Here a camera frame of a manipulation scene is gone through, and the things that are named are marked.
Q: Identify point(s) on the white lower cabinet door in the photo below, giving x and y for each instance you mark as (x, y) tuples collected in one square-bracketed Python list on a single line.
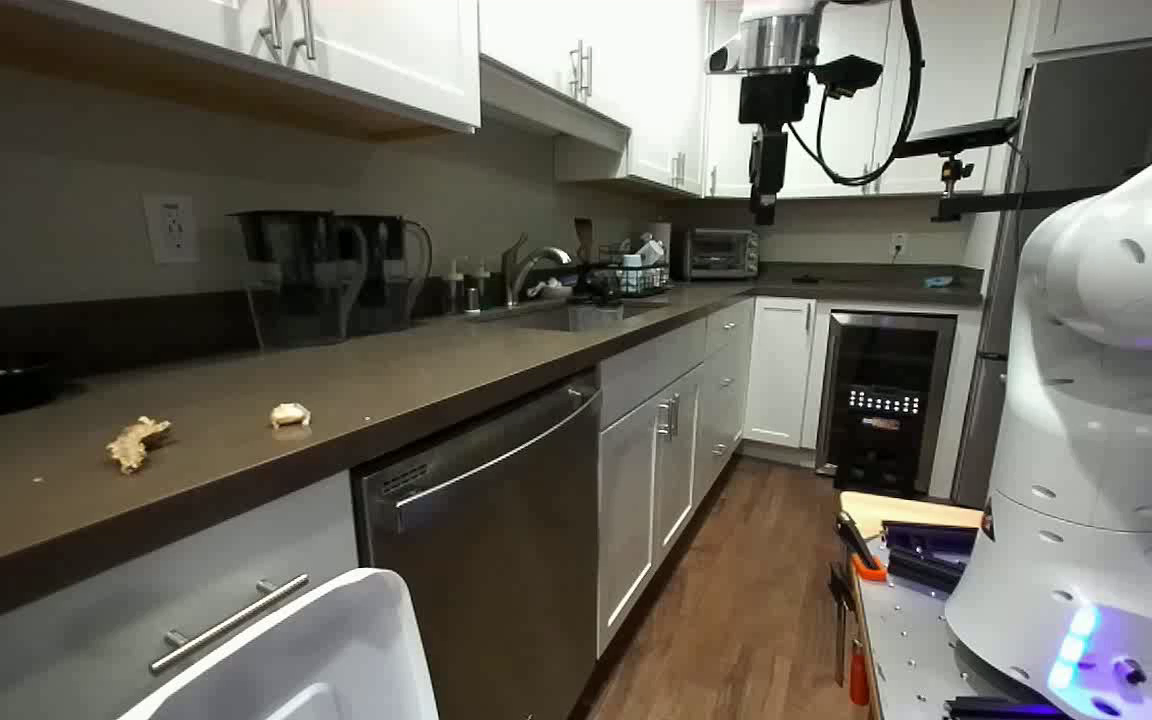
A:
[(782, 370)]

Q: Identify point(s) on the white plastic bin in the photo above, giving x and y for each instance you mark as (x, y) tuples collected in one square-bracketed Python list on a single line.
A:
[(311, 654)]

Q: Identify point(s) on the silver toaster oven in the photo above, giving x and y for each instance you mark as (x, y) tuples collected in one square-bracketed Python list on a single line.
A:
[(722, 253)]

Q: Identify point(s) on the black wine cooler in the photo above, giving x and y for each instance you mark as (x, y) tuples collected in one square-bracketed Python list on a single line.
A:
[(880, 402)]

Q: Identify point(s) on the white corner upper cabinets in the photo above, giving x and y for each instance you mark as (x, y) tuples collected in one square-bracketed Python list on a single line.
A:
[(659, 81)]

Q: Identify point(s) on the small white wall outlet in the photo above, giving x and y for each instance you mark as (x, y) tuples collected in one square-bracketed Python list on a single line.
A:
[(896, 244)]

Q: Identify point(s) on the black box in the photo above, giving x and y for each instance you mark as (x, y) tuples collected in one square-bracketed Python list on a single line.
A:
[(931, 552)]

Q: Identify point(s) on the steel pots on counter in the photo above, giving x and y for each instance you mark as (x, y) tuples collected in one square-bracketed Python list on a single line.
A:
[(643, 265)]

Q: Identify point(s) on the stainless steel dishwasher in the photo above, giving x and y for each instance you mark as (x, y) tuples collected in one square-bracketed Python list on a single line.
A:
[(499, 563)]

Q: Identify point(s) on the white lower cabinet run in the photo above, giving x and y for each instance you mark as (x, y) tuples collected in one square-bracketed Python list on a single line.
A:
[(659, 465)]

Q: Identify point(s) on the wide white upper cabinet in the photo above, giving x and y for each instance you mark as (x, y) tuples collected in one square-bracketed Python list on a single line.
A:
[(390, 47)]

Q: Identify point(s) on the chrome sink faucet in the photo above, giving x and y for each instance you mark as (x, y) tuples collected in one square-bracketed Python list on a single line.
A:
[(520, 265)]

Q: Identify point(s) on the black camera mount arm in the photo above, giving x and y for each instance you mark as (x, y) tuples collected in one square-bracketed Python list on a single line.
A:
[(961, 139)]

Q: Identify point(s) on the wooden board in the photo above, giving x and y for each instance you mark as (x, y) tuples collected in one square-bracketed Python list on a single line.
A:
[(911, 509)]

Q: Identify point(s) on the brown crumpled paper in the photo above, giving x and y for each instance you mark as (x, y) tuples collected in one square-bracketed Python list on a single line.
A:
[(136, 440)]

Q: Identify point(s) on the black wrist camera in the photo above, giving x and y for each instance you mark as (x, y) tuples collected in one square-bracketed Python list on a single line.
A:
[(849, 72)]

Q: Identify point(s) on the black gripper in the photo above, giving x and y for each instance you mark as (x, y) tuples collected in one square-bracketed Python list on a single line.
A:
[(774, 97)]

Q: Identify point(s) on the grey drawer front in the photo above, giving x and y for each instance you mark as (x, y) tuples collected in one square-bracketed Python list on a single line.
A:
[(97, 614)]

